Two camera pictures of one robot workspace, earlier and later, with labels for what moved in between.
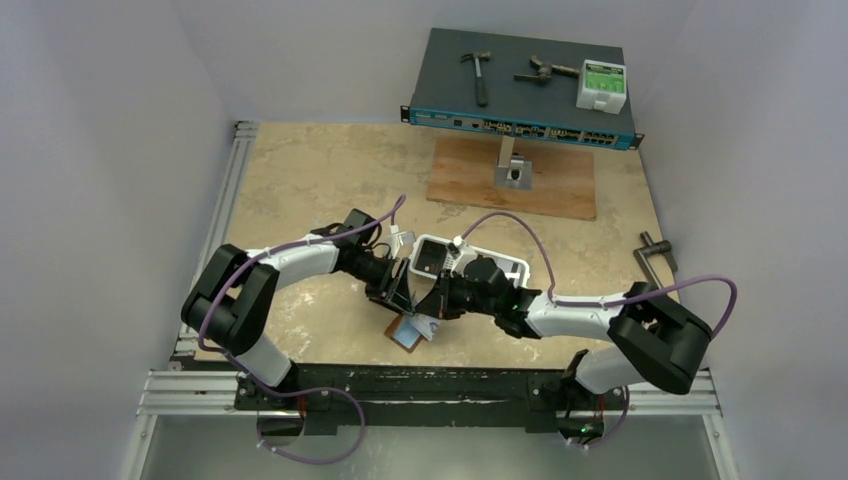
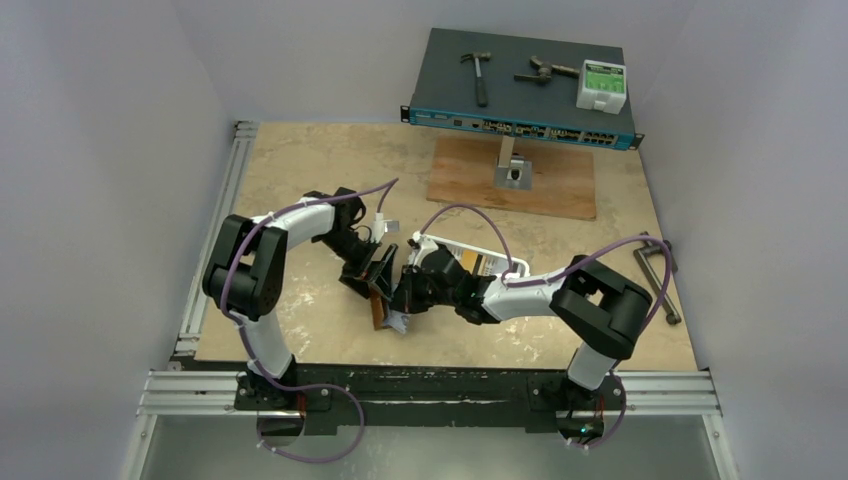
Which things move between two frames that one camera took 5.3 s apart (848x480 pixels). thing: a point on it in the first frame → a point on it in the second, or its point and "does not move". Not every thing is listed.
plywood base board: [562, 182] does not move
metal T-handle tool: [651, 249] does not move
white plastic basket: [431, 254] does not move
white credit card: [422, 323] → [398, 320]
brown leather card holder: [404, 333] → [380, 310]
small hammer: [481, 89] does not move
